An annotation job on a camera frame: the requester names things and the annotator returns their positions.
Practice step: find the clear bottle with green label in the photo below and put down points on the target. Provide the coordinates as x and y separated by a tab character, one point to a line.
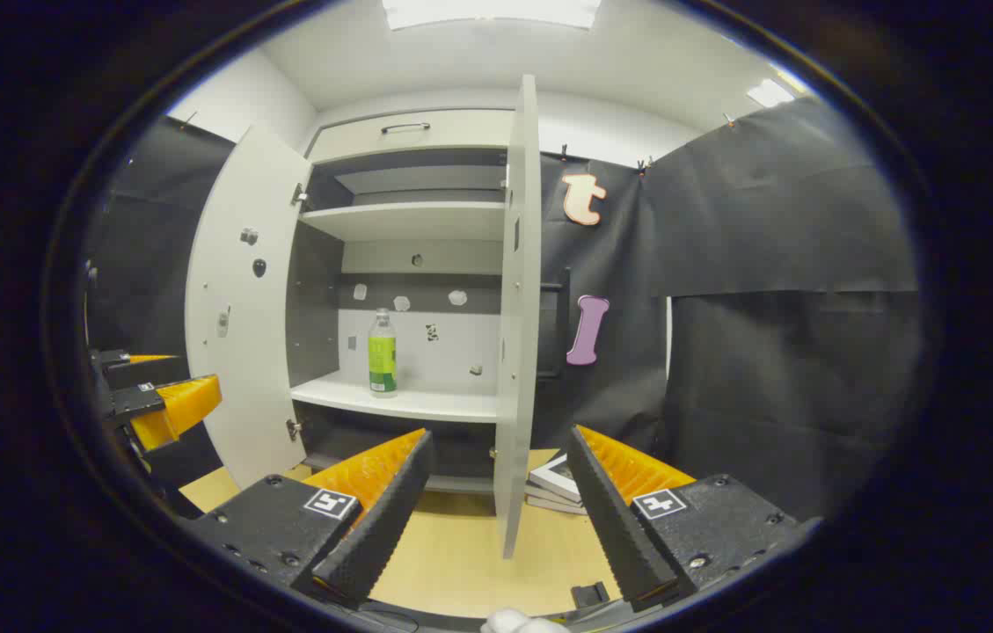
383	360

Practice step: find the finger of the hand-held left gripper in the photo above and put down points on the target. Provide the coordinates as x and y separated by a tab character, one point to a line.
144	373
175	409

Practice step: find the black backdrop cloth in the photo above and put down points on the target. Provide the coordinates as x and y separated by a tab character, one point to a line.
769	220

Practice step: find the large ceiling light panel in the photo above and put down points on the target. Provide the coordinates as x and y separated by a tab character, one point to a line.
487	10

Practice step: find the white and grey cabinet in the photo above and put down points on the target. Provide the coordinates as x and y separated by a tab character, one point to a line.
408	220

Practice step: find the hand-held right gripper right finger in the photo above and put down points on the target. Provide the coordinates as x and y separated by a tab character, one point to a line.
610	527

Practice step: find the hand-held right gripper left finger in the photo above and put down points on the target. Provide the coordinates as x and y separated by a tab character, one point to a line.
382	527

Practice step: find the small ceiling light panel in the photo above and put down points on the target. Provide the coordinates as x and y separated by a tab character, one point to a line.
770	92

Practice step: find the stack of books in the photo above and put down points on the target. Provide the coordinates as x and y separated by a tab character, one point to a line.
559	479

